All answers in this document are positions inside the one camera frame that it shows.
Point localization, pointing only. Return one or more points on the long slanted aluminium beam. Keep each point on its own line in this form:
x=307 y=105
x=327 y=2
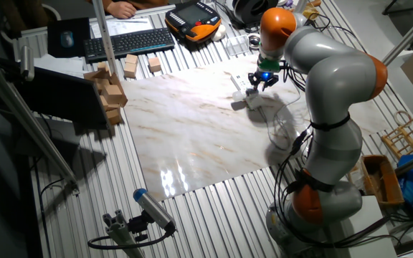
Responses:
x=27 y=122

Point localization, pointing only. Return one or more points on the brown tray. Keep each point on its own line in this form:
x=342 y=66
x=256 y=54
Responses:
x=382 y=179

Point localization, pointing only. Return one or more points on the wooden rack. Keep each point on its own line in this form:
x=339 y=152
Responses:
x=405 y=136

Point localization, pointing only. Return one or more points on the black keyboard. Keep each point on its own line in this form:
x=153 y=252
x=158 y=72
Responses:
x=129 y=43

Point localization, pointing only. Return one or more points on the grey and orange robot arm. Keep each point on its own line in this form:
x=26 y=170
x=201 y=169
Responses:
x=332 y=89

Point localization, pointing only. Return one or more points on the black spool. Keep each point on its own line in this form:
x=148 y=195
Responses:
x=249 y=10

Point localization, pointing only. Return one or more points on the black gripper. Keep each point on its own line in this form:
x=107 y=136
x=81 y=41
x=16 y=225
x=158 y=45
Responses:
x=264 y=76

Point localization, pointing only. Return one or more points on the green wrist adapter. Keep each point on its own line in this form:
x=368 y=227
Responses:
x=267 y=65

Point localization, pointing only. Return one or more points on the white plug adapter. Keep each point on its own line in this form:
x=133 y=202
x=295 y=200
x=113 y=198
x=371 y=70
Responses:
x=241 y=95

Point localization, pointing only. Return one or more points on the black monitor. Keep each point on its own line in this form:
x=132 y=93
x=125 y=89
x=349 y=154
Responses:
x=63 y=96

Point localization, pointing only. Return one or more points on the slanted aluminium bar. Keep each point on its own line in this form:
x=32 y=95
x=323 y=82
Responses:
x=407 y=37

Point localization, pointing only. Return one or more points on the white paper sheet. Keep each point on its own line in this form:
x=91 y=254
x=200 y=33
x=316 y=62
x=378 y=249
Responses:
x=127 y=27

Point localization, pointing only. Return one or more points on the marble pattern board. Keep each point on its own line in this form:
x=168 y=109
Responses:
x=178 y=136

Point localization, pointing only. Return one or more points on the orange and black teach pendant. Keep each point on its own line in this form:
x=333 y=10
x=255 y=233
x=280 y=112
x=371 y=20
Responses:
x=192 y=19

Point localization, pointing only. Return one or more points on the clear plastic box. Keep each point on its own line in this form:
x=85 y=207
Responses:
x=237 y=45

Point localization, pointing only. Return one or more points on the person's bare hand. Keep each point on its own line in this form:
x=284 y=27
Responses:
x=120 y=9

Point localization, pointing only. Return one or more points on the upright aluminium post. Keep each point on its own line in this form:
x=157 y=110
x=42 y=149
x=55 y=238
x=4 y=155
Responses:
x=104 y=36

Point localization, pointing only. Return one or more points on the grey computer mouse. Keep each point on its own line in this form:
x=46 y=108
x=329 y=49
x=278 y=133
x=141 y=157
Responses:
x=67 y=38

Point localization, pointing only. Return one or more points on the thin aluminium post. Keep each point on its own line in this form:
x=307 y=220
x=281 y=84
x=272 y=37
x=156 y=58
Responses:
x=300 y=4

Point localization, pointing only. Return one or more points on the short aluminium profile mount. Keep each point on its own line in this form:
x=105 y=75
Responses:
x=120 y=231

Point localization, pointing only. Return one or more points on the small metal bowl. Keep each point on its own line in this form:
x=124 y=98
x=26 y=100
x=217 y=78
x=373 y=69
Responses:
x=254 y=40

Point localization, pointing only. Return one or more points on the brown sleeved forearm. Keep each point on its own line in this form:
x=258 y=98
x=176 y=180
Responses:
x=145 y=3

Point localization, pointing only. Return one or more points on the white power strip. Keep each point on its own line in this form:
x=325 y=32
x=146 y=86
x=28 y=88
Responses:
x=241 y=83

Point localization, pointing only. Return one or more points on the yellow toy bread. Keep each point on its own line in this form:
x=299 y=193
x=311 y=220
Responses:
x=312 y=12

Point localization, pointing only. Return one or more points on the black mouse pad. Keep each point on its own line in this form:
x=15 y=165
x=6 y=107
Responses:
x=81 y=39

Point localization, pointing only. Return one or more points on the small wooden block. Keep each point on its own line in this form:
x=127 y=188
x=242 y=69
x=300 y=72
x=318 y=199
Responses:
x=107 y=104
x=103 y=66
x=95 y=75
x=113 y=94
x=114 y=116
x=130 y=70
x=154 y=65
x=131 y=59

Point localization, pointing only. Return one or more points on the silver camera with blue end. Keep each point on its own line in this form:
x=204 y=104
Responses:
x=154 y=209

